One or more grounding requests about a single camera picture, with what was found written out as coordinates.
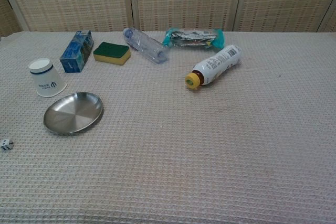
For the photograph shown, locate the steel round plate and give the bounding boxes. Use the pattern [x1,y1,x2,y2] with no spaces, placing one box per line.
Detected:
[43,92,104,136]

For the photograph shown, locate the white paper cup blue band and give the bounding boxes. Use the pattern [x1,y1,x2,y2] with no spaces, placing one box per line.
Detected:
[28,58,68,98]

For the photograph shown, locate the small white die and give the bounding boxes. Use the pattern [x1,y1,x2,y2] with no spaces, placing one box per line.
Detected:
[1,138,15,152]

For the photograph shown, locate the beige waffle weave tablecloth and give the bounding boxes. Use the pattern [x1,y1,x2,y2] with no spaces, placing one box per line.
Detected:
[0,30,336,224]

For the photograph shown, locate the clear empty plastic bottle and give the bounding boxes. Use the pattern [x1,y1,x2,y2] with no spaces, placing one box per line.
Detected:
[123,27,169,65]

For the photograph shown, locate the white bottle yellow cap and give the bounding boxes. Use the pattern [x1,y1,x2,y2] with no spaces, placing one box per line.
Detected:
[185,44,243,91]

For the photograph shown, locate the teal silver snack packet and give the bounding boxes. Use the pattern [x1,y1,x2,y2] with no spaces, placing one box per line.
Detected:
[162,27,226,52]

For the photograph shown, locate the yellow green scrubbing sponge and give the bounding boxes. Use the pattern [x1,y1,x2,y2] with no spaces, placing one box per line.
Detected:
[93,41,132,66]

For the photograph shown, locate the woven bamboo screen panel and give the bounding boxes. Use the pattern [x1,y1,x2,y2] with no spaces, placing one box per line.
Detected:
[0,0,23,38]
[0,0,133,33]
[317,0,336,33]
[232,0,336,33]
[128,0,244,32]

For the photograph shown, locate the blue rectangular carton box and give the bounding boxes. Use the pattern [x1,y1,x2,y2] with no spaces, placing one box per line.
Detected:
[59,30,95,74]

